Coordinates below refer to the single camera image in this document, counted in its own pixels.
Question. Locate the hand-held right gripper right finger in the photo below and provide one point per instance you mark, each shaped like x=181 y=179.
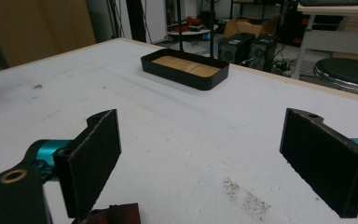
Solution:
x=323 y=161

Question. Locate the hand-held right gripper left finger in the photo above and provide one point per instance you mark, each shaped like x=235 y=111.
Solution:
x=88 y=161

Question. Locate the black tray with wooden bottom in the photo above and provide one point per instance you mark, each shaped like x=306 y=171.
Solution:
x=185 y=73

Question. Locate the dark red block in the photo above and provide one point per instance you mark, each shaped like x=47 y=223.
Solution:
x=118 y=214

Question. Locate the black round stool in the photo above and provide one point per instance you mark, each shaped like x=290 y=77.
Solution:
x=348 y=73

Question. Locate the white desk with metal legs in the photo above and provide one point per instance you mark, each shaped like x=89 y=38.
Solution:
x=338 y=40

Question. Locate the black computer tower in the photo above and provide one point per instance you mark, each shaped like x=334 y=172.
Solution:
x=234 y=49
x=262 y=53

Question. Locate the brown wooden panel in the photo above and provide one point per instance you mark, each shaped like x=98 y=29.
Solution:
x=40 y=28

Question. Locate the brown cardboard box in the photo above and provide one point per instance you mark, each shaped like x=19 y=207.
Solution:
x=245 y=26

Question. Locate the black metal stand pole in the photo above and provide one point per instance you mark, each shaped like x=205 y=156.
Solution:
x=179 y=25
x=212 y=28

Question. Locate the round white table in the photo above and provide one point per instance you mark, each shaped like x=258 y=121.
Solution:
x=195 y=31

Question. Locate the red tool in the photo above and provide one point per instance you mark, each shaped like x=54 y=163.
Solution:
x=194 y=21

